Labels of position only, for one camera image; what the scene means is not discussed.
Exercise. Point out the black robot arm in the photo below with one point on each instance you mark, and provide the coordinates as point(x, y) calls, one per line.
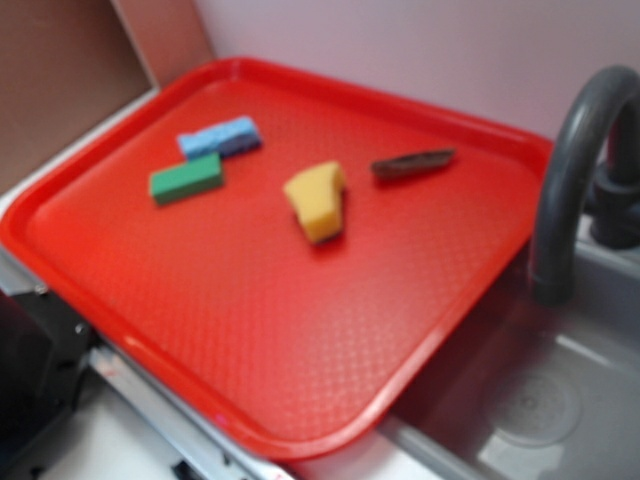
point(44, 348)

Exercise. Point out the brown wood chip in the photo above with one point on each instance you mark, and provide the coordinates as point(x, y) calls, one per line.
point(409, 165)

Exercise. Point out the red plastic tray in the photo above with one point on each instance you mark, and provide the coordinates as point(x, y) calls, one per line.
point(293, 348)

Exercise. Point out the yellow sponge wedge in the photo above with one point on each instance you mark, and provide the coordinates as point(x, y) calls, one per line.
point(315, 195)

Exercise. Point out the blue sponge block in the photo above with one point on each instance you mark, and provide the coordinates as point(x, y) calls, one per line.
point(226, 139)

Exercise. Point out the green rectangular block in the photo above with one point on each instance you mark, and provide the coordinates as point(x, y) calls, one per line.
point(187, 179)

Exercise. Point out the grey toy sink basin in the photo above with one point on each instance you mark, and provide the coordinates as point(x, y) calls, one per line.
point(523, 391)

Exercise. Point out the grey curved faucet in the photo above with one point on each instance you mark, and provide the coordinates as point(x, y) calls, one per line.
point(579, 149)

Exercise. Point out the dark grey faucet handle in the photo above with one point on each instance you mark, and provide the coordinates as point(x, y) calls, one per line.
point(614, 197)

